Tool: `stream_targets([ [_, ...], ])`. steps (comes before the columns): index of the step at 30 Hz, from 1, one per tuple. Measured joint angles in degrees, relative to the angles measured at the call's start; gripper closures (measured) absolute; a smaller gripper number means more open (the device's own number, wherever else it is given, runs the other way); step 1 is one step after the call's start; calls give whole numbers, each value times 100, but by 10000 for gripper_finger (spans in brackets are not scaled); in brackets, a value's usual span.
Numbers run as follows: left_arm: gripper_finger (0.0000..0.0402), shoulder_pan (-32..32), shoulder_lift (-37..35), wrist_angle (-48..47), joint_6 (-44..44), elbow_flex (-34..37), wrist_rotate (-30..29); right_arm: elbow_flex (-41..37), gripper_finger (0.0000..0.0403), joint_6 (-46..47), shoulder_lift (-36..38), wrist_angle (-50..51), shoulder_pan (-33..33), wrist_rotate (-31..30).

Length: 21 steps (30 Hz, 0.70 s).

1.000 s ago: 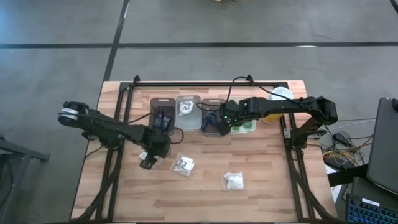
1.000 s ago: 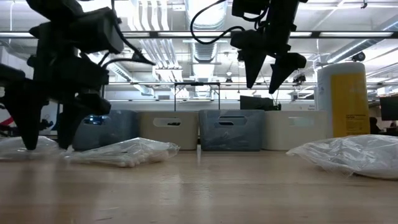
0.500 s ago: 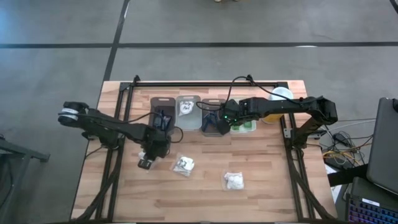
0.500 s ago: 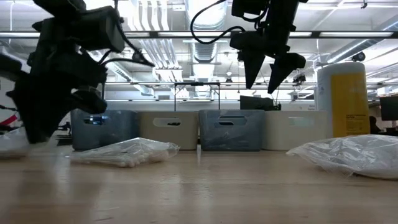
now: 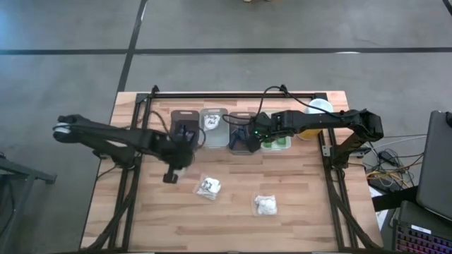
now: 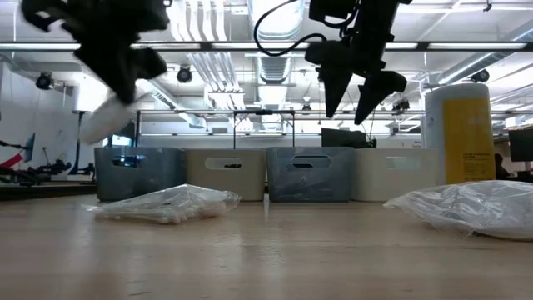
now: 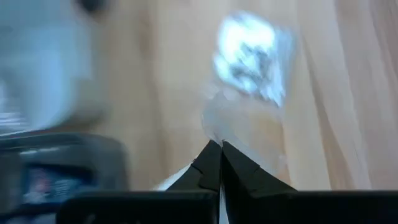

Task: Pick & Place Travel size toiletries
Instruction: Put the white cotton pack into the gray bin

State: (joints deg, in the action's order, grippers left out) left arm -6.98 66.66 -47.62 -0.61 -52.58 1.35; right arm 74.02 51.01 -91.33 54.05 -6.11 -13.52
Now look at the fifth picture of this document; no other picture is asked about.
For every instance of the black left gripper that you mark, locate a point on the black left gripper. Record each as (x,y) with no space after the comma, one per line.
(176,151)

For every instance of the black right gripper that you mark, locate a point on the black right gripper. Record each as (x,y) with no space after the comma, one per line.
(268,125)

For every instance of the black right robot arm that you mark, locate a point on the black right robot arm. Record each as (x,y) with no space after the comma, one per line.
(318,120)

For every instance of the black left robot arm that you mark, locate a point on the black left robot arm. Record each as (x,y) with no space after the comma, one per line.
(106,134)

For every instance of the dark brown plastic bin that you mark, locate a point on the dark brown plastic bin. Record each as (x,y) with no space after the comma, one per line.
(243,116)
(176,116)

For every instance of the clear white plastic bin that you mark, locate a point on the clear white plastic bin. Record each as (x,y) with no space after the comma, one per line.
(286,147)

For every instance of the light grey plastic bin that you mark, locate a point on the light grey plastic bin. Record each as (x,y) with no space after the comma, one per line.
(219,137)

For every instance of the labelled bag of cotton swabs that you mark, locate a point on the labelled bag of cotton swabs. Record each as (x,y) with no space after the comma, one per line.
(209,186)

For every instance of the yellow jar with white lid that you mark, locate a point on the yellow jar with white lid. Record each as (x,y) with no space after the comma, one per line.
(319,105)

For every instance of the white paper sheet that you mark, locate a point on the white paper sheet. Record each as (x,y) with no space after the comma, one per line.
(375,194)

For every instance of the grey metal stand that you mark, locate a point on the grey metal stand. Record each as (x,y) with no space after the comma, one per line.
(21,169)

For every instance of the black flat bar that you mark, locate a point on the black flat bar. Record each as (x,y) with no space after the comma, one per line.
(395,199)

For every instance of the backlit rainbow keyboard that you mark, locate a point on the backlit rainbow keyboard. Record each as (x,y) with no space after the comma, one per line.
(420,243)

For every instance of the black aluminium table frame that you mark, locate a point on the black aluminium table frame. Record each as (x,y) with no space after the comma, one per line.
(229,95)

